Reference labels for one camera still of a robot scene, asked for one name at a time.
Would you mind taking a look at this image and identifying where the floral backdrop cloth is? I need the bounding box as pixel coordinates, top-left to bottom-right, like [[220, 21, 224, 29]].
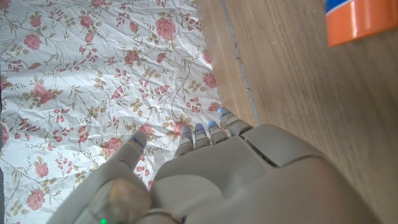
[[0, 0, 222, 224]]

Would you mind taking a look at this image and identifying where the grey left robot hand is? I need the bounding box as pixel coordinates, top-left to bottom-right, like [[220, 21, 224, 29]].
[[45, 107, 384, 224]]

